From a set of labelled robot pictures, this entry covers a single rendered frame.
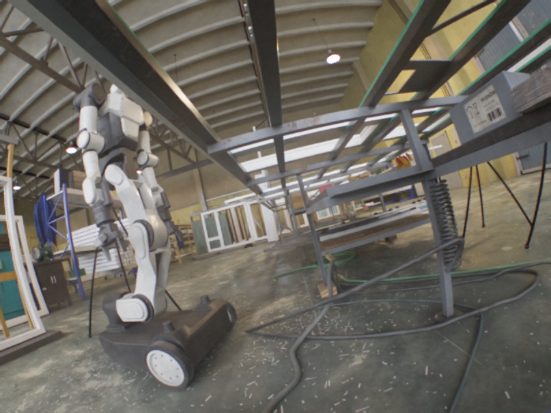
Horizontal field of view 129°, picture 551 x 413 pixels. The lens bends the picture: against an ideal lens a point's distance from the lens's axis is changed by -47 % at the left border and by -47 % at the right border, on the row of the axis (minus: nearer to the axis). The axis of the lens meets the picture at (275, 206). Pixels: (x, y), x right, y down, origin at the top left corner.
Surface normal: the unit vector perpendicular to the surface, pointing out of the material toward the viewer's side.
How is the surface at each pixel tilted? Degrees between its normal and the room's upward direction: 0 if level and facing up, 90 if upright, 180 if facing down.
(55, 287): 90
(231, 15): 180
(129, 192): 115
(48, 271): 90
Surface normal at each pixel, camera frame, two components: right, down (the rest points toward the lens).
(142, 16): 0.25, 0.97
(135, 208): -0.16, -0.03
